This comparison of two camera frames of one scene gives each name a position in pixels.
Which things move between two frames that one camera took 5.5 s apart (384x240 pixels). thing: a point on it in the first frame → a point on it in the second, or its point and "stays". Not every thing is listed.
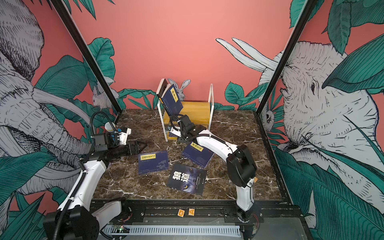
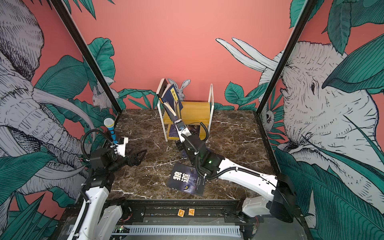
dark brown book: (162, 87) stays
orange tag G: (181, 213) stays
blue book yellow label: (171, 101) stays
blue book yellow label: (152, 162) → (170, 110)
